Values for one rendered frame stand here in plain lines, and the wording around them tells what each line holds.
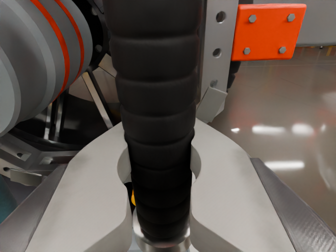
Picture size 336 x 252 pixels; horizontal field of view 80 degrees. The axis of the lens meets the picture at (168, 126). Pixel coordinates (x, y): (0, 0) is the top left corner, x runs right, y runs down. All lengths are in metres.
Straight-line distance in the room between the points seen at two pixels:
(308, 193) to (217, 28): 1.18
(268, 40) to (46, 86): 0.28
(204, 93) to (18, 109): 0.24
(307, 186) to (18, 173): 1.32
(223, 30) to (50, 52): 0.21
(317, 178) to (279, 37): 1.22
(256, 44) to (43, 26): 0.25
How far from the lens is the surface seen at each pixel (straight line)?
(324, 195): 1.40
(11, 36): 0.20
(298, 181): 1.41
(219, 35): 0.31
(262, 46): 0.33
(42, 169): 0.47
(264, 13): 0.32
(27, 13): 0.23
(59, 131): 0.53
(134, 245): 0.76
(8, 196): 0.42
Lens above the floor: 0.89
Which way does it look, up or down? 32 degrees down
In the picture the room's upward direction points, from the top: 1 degrees counter-clockwise
